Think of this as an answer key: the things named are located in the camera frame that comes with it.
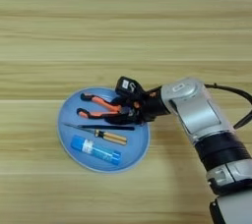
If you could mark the blue glue stick tube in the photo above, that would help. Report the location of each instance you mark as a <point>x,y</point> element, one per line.
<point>95,150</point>

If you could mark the round blue plate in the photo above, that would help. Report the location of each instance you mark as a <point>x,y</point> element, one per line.
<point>72,129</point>

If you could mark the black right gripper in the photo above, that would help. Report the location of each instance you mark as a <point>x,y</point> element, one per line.
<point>152,105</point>

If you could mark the black box with white label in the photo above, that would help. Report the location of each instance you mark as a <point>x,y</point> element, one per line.
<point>128,87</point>

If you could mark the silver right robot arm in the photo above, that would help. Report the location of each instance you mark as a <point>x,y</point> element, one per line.
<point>203,116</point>

